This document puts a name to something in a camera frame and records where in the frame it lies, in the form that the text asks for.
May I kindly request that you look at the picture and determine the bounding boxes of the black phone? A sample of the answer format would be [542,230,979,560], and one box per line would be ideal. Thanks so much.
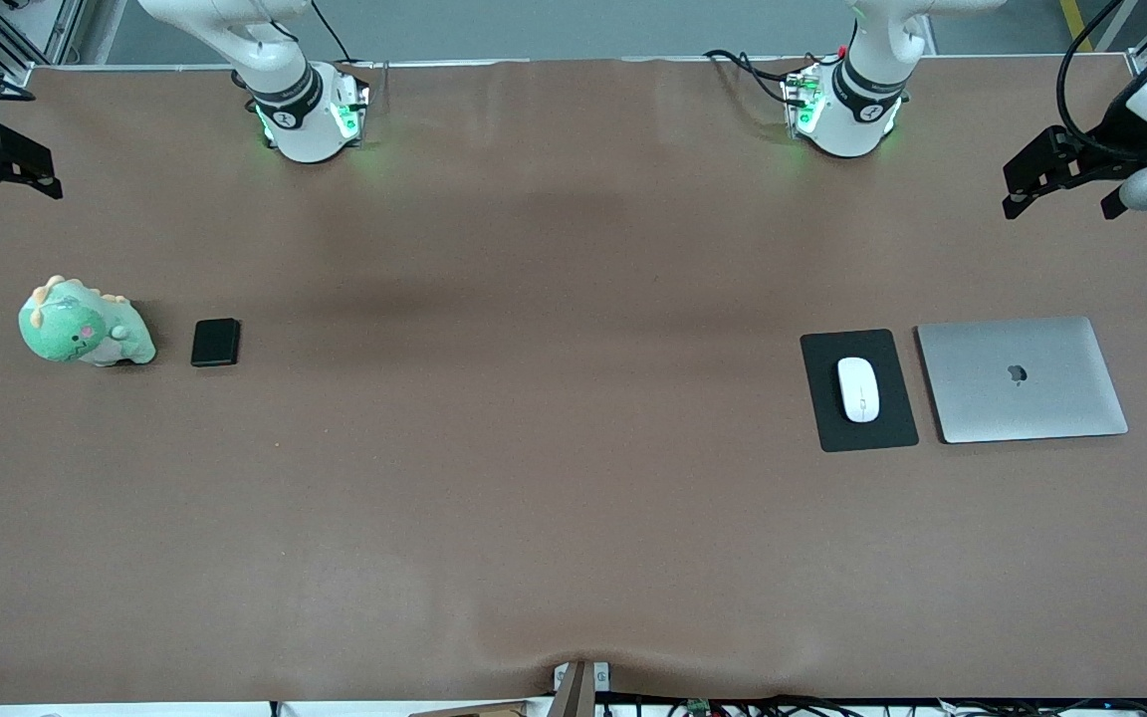
[191,319,242,367]

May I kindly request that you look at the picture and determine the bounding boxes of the white computer mouse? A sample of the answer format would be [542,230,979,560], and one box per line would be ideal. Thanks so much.
[837,357,881,423]

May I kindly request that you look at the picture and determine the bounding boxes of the black mouse pad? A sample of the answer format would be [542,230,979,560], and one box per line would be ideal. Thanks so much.
[800,329,921,454]

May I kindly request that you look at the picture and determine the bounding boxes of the green dinosaur plush toy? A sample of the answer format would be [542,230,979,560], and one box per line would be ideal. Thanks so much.
[18,275,157,367]

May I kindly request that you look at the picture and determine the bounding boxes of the silver laptop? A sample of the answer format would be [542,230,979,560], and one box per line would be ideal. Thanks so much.
[915,317,1130,445]

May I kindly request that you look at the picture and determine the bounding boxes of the brown table mat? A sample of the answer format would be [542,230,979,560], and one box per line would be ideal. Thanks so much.
[0,55,1147,703]

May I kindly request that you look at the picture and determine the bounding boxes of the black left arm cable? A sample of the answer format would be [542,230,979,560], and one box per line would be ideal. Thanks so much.
[1056,0,1147,162]

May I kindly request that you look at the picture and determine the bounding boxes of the aluminium frame with black cables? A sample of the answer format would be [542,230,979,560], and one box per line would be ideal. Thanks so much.
[0,0,87,89]

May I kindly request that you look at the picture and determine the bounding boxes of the black base cables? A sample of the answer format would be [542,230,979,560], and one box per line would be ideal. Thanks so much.
[703,48,838,106]

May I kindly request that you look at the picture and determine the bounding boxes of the thin black base cable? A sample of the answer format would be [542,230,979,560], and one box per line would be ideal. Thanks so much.
[310,0,355,66]

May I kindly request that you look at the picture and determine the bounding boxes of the brown camera mount post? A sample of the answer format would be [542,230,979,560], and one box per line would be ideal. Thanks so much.
[552,660,612,717]

